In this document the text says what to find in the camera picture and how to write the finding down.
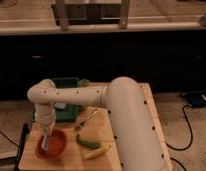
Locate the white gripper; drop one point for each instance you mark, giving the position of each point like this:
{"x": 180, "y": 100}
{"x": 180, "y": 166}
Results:
{"x": 45, "y": 116}

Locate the red bowl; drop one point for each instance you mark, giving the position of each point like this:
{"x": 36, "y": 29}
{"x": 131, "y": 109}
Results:
{"x": 57, "y": 144}

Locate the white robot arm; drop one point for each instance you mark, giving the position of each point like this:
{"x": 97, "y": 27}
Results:
{"x": 140, "y": 140}

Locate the blue sponge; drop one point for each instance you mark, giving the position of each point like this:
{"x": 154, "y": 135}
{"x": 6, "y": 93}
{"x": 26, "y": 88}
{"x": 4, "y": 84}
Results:
{"x": 60, "y": 106}

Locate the green plastic tray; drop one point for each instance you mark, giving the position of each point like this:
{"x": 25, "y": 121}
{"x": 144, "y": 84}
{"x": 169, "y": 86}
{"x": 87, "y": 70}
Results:
{"x": 67, "y": 113}

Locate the metal fork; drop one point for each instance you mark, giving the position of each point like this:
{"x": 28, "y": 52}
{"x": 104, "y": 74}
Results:
{"x": 88, "y": 117}

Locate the small green cup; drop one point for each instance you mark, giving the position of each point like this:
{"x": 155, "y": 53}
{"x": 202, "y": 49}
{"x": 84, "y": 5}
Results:
{"x": 84, "y": 83}

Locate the green chili pepper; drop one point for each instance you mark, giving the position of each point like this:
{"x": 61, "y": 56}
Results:
{"x": 88, "y": 144}

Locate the yellow banana toy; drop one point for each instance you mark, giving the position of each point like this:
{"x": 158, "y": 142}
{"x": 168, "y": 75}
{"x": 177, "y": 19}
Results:
{"x": 97, "y": 152}

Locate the dark object on floor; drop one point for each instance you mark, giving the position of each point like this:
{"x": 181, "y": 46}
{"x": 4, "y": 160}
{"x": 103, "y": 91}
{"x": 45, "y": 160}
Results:
{"x": 194, "y": 98}

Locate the wooden chair frame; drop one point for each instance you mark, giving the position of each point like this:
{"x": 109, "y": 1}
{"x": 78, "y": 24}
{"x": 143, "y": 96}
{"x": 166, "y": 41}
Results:
{"x": 90, "y": 12}

